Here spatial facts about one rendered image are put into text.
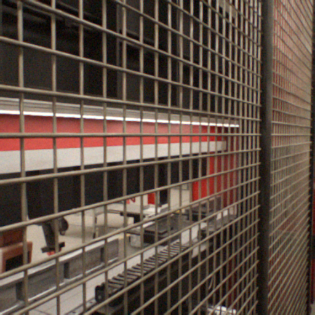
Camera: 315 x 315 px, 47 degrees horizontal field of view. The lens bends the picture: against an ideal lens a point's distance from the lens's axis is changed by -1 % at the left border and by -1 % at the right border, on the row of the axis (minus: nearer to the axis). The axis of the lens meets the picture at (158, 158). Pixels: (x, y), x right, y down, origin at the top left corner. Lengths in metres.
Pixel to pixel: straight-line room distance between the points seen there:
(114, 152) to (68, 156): 0.26
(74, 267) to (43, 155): 0.43
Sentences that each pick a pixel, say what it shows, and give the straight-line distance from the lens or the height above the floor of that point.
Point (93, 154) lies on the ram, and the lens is 1.38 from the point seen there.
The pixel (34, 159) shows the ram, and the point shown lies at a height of 1.33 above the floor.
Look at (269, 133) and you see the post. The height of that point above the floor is 1.40.
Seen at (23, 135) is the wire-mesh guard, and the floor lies 1.40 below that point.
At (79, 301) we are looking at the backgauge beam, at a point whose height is 0.98.
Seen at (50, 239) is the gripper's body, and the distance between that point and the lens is 1.85.
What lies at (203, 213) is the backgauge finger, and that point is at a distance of 1.77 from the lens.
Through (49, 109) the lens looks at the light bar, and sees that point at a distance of 0.95.
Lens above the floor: 1.40
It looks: 4 degrees down
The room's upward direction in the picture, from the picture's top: straight up
